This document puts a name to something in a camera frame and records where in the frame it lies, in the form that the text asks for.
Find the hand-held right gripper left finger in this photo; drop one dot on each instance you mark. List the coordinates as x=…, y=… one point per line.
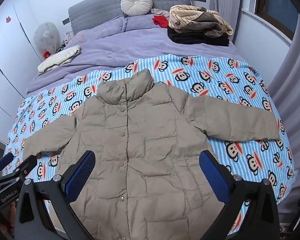
x=82, y=172

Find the cream folded quilted garment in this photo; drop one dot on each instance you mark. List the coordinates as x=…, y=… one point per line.
x=57, y=58

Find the grey quilted headboard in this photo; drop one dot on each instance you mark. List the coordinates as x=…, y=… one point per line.
x=97, y=7

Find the dark framed window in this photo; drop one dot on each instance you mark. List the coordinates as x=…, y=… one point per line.
x=277, y=0

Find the white wardrobe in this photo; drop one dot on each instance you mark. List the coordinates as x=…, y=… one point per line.
x=5, y=67

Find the grey-brown garment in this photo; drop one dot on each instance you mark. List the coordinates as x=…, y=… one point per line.
x=210, y=28

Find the black folded garment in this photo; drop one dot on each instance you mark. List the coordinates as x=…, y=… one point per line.
x=195, y=38

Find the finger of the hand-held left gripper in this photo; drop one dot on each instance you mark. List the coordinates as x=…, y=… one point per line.
x=25, y=166
x=6, y=159

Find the round cream cushion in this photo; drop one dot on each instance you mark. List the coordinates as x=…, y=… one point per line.
x=136, y=3

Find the purple duvet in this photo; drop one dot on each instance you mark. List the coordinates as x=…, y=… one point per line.
x=130, y=45

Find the fan with floral cover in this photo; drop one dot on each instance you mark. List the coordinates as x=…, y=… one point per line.
x=45, y=36

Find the khaki puffer jacket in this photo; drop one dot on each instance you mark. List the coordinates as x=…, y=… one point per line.
x=145, y=142

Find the monkey printed striped blanket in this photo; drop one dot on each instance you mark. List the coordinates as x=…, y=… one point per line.
x=215, y=80

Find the small red packet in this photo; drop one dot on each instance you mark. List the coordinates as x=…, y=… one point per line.
x=47, y=54

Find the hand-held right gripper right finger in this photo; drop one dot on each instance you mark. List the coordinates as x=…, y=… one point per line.
x=212, y=175

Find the person's left hand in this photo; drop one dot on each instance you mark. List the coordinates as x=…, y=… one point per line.
x=13, y=208

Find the red wardrobe sticker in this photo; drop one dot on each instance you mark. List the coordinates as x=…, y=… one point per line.
x=8, y=20

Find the thin beige cloth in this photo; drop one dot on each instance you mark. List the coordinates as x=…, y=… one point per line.
x=161, y=12

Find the purple pillow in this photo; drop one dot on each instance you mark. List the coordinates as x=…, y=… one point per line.
x=102, y=28
x=142, y=22

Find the red cloth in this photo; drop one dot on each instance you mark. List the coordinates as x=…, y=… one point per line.
x=161, y=21

